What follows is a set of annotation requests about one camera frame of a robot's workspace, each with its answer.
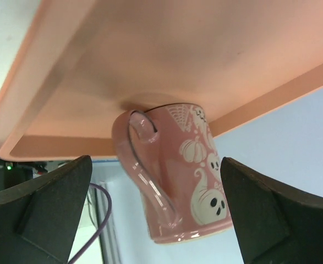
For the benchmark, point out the pink plastic tray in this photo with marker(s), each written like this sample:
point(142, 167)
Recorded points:
point(83, 63)

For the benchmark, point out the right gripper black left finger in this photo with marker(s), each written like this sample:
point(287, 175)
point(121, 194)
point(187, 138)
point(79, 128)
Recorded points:
point(39, 218)

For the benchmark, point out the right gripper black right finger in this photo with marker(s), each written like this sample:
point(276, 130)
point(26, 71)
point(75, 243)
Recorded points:
point(274, 222)

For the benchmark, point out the pink mug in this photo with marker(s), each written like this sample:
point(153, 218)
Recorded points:
point(170, 155)

